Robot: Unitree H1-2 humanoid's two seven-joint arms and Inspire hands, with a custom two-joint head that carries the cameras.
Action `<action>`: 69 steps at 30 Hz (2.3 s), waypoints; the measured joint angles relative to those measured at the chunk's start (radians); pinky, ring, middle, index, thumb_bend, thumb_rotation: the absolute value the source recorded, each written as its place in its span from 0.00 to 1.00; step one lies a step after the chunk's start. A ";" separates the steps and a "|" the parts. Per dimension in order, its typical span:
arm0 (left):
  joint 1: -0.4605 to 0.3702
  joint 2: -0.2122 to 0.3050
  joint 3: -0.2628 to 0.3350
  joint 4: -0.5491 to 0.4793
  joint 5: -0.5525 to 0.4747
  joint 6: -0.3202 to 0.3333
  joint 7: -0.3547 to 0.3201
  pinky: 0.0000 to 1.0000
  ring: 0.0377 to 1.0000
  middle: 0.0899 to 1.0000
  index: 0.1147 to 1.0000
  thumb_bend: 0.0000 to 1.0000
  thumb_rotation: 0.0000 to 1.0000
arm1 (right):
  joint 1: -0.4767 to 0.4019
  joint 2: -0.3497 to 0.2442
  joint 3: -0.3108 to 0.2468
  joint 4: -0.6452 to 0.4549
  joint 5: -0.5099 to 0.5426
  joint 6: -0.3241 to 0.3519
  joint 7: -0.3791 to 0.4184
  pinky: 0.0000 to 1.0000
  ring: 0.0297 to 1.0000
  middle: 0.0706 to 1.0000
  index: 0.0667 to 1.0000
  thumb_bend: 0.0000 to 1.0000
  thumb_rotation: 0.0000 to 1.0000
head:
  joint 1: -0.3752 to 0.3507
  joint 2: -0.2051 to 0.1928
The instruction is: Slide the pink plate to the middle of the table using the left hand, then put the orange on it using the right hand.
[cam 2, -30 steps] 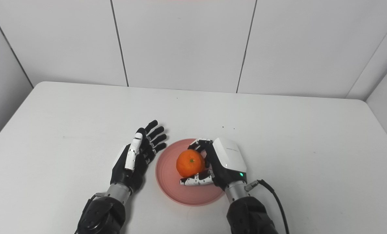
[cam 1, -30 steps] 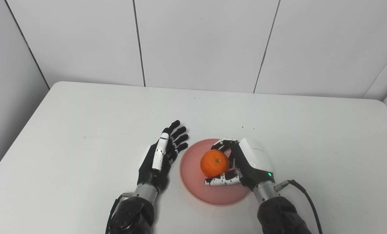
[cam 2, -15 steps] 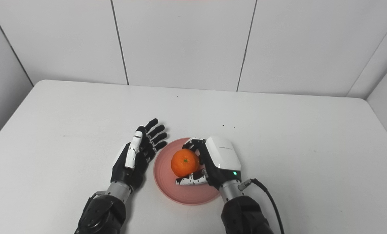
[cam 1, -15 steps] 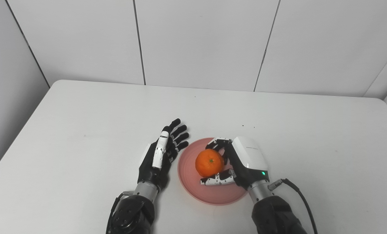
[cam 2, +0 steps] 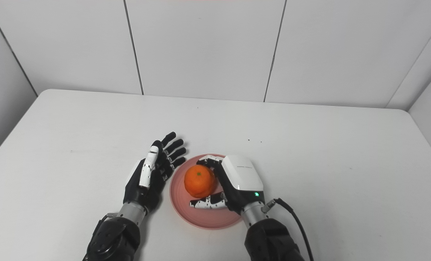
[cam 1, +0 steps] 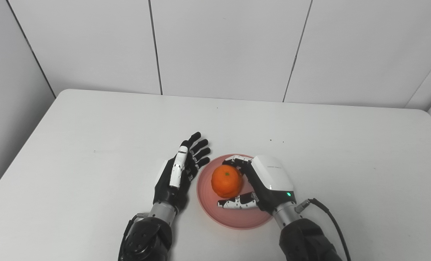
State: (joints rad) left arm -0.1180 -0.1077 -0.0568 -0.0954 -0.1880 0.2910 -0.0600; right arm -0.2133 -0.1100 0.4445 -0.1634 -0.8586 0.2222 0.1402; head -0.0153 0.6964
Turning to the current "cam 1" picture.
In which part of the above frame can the pink round plate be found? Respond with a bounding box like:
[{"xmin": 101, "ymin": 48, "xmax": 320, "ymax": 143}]
[{"xmin": 196, "ymin": 154, "xmax": 275, "ymax": 230}]

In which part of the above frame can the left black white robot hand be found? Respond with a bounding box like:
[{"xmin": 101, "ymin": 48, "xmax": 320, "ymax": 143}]
[{"xmin": 153, "ymin": 132, "xmax": 211, "ymax": 213}]

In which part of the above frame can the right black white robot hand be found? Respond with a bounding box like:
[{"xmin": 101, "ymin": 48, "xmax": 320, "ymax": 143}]
[{"xmin": 217, "ymin": 155, "xmax": 297, "ymax": 215}]

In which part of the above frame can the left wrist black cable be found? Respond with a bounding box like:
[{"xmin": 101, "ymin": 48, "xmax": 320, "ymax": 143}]
[{"xmin": 118, "ymin": 213, "xmax": 146, "ymax": 261}]

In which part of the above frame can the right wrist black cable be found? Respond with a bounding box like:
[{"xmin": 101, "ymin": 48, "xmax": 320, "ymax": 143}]
[{"xmin": 294, "ymin": 198, "xmax": 352, "ymax": 261}]

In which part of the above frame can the orange fruit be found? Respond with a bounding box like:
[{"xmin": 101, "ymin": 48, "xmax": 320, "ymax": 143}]
[{"xmin": 211, "ymin": 165, "xmax": 243, "ymax": 199}]

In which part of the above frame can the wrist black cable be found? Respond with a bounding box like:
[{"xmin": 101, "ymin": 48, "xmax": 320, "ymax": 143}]
[
  {"xmin": 294, "ymin": 198, "xmax": 352, "ymax": 261},
  {"xmin": 118, "ymin": 213, "xmax": 146, "ymax": 261}
]

